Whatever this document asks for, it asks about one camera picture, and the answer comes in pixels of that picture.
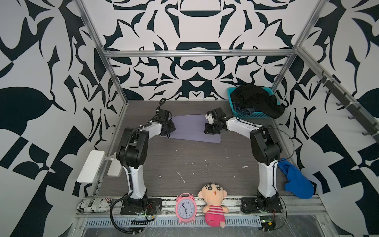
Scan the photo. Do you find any lavender skirt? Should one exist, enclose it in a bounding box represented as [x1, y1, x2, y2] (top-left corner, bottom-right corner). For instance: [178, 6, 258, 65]
[170, 115, 221, 143]

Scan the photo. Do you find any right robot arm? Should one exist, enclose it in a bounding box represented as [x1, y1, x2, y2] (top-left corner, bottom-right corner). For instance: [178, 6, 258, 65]
[204, 108, 282, 213]

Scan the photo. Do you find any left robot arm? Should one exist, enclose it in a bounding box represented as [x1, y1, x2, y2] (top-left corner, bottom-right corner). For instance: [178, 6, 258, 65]
[116, 109, 176, 210]

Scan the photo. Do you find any denim garment in basket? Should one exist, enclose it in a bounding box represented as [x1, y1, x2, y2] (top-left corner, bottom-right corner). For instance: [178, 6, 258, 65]
[232, 102, 258, 116]

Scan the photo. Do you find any teal plastic basket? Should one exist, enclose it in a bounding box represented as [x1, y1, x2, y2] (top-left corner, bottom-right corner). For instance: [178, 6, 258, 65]
[227, 87, 270, 119]

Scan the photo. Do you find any black garment in basket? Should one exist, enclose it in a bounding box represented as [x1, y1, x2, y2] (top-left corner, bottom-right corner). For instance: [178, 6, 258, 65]
[231, 84, 285, 119]

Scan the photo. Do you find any plush doll pink shirt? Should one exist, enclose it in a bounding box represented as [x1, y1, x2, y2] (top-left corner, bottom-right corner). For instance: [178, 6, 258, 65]
[198, 183, 229, 228]

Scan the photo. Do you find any pink alarm clock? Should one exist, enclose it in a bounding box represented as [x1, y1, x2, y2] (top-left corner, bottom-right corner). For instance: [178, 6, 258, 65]
[175, 193, 197, 224]

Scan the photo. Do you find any white rectangular panel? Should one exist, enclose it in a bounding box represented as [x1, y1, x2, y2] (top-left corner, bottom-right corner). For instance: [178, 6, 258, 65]
[77, 151, 105, 184]

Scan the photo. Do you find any blue cloth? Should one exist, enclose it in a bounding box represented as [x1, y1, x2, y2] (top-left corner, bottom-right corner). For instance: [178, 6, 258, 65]
[278, 159, 314, 199]

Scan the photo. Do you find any folded newspaper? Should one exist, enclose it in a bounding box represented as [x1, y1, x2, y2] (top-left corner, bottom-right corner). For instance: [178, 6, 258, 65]
[77, 198, 114, 214]

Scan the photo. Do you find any small circuit board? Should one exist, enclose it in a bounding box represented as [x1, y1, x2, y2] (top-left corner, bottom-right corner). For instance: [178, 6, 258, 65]
[260, 216, 276, 232]

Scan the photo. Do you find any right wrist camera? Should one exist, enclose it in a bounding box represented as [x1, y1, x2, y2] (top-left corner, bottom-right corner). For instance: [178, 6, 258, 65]
[205, 114, 214, 124]

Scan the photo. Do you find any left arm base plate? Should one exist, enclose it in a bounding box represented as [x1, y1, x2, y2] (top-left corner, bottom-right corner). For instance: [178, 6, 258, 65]
[120, 197, 163, 215]

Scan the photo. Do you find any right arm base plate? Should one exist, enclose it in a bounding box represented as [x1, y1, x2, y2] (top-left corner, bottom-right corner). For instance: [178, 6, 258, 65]
[241, 196, 283, 214]

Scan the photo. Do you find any black corrugated cable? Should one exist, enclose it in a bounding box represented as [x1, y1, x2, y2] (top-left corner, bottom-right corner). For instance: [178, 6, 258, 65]
[109, 192, 155, 235]

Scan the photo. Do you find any grey wall hook rail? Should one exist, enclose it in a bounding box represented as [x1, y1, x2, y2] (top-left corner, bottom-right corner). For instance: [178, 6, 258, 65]
[317, 71, 379, 136]

